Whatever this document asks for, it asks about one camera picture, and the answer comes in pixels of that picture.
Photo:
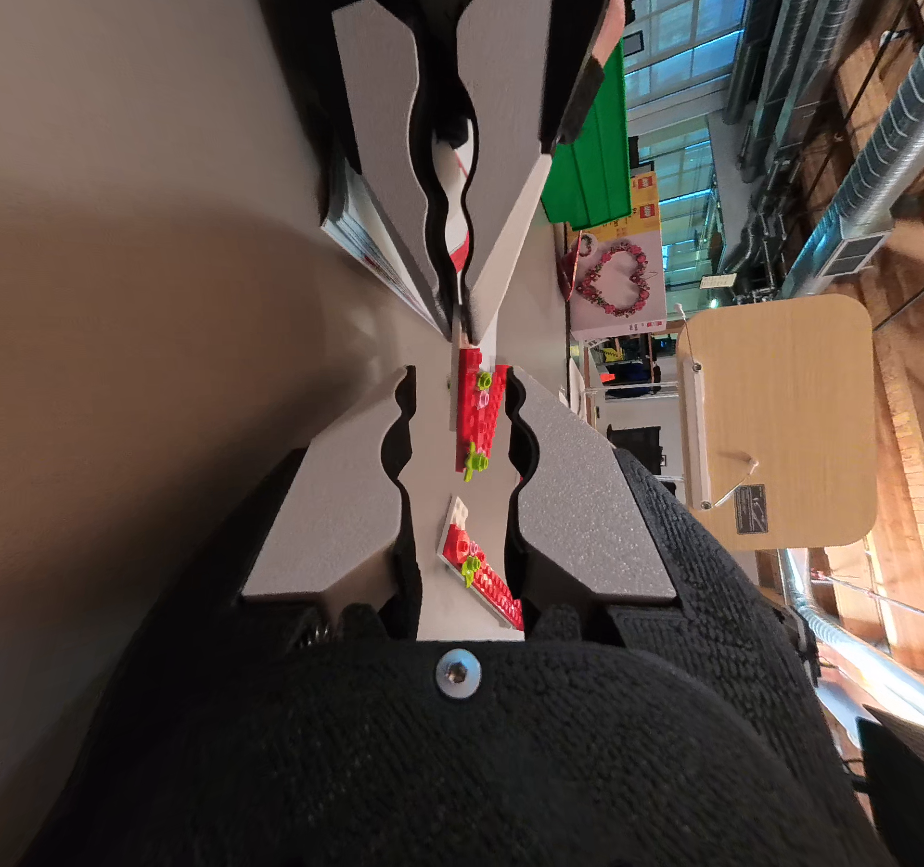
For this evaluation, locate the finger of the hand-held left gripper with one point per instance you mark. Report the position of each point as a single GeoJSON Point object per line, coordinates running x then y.
{"type": "Point", "coordinates": [379, 123]}
{"type": "Point", "coordinates": [505, 87]}

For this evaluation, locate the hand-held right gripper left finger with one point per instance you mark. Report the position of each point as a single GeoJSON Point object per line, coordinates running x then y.
{"type": "Point", "coordinates": [325, 513]}

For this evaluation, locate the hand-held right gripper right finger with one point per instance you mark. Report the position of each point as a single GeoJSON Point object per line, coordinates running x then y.
{"type": "Point", "coordinates": [592, 520]}

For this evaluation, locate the green lego baseplate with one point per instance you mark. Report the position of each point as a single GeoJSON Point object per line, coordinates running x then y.
{"type": "Point", "coordinates": [592, 160]}

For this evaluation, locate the lego instruction booklet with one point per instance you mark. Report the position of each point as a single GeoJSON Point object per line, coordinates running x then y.
{"type": "Point", "coordinates": [368, 239]}

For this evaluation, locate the heart picture lego box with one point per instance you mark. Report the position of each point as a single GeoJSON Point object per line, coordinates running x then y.
{"type": "Point", "coordinates": [642, 282]}

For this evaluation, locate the light wooden hanging panel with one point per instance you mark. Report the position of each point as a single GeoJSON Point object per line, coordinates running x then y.
{"type": "Point", "coordinates": [794, 419]}

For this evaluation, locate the shiny metal ceiling pipe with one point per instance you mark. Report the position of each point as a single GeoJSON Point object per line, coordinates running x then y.
{"type": "Point", "coordinates": [852, 650]}

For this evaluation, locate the white air vent grille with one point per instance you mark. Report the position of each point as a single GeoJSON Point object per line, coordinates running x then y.
{"type": "Point", "coordinates": [855, 255]}

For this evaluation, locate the glass window wall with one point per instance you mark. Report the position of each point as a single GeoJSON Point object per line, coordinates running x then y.
{"type": "Point", "coordinates": [686, 30]}

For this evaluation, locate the silver ribbed ventilation duct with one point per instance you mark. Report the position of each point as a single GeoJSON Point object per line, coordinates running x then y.
{"type": "Point", "coordinates": [779, 15]}
{"type": "Point", "coordinates": [866, 174]}

